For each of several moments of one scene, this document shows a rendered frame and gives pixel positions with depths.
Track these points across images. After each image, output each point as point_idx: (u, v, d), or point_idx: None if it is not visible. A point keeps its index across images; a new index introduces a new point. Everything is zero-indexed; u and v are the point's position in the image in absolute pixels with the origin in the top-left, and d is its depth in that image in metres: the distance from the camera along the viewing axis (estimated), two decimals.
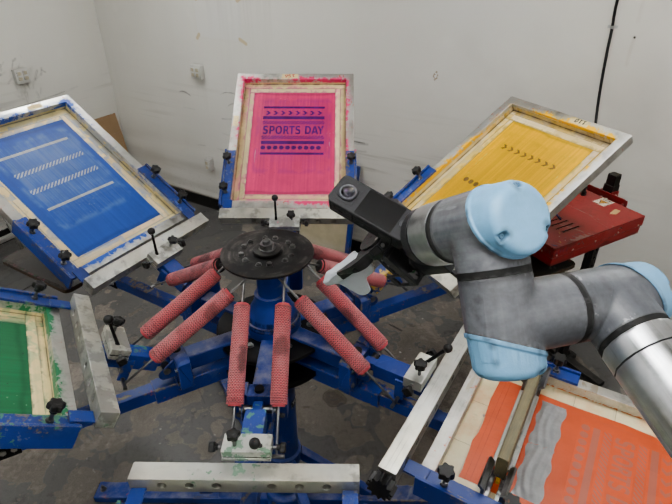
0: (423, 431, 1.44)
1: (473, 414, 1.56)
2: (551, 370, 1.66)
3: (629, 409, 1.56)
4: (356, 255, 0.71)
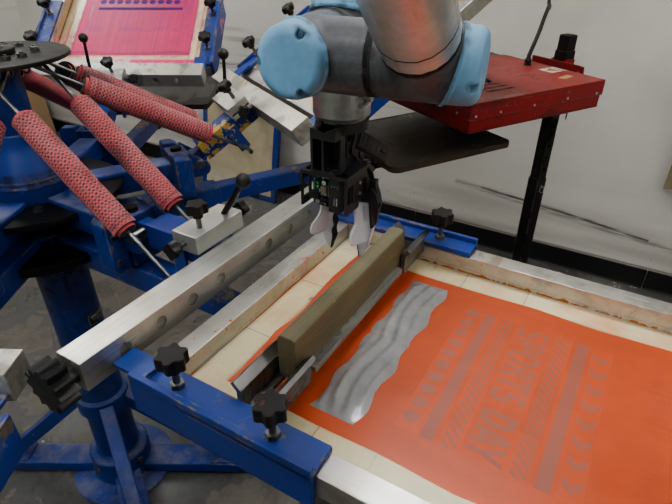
0: (182, 309, 0.84)
1: (294, 297, 0.96)
2: (433, 237, 1.05)
3: (547, 288, 0.95)
4: None
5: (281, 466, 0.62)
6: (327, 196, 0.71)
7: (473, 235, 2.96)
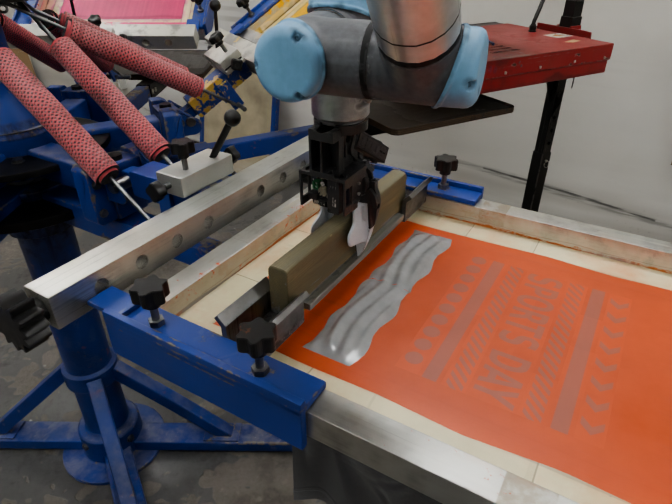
0: (165, 250, 0.77)
1: (287, 245, 0.90)
2: (436, 186, 0.99)
3: (558, 235, 0.89)
4: None
5: (269, 402, 0.55)
6: (326, 197, 0.71)
7: None
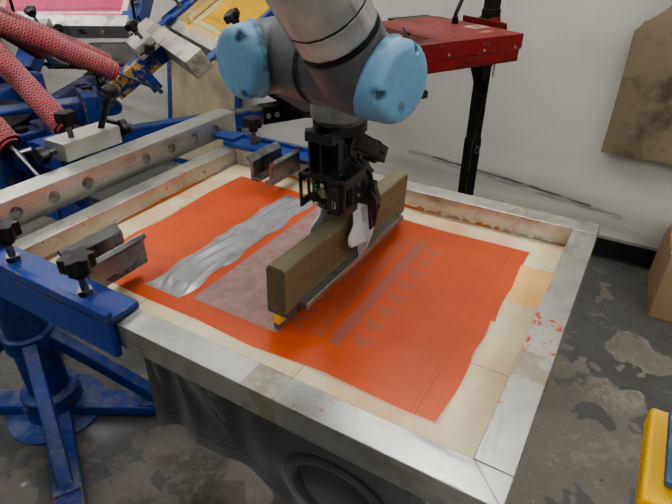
0: (41, 205, 0.88)
1: (165, 206, 1.01)
2: None
3: (405, 197, 1.00)
4: None
5: (86, 316, 0.66)
6: (326, 198, 0.71)
7: None
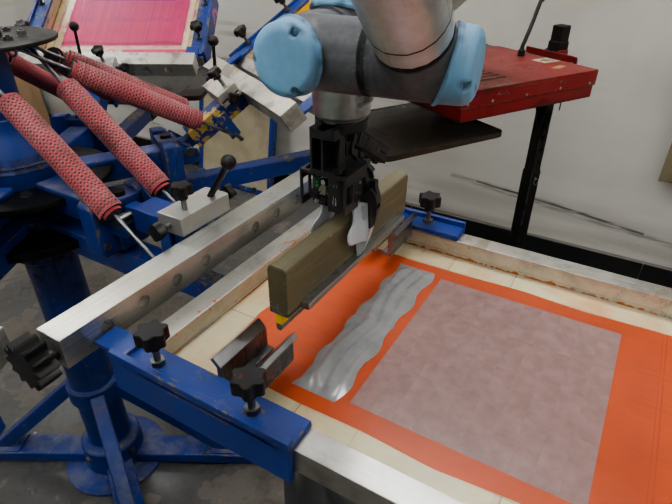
0: (166, 289, 0.83)
1: None
2: (421, 221, 1.05)
3: (534, 271, 0.95)
4: None
5: (259, 440, 0.61)
6: (326, 195, 0.71)
7: (469, 229, 2.95)
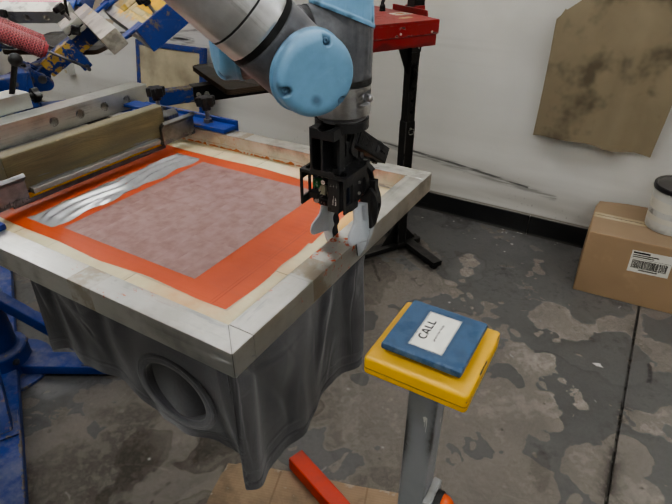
0: None
1: None
2: (203, 121, 1.23)
3: (278, 154, 1.13)
4: None
5: None
6: (326, 196, 0.71)
7: None
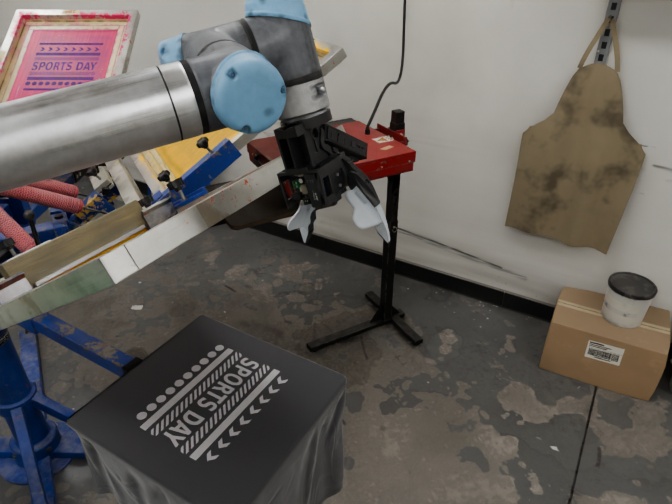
0: None
1: None
2: None
3: None
4: None
5: None
6: (309, 194, 0.73)
7: (370, 259, 3.42)
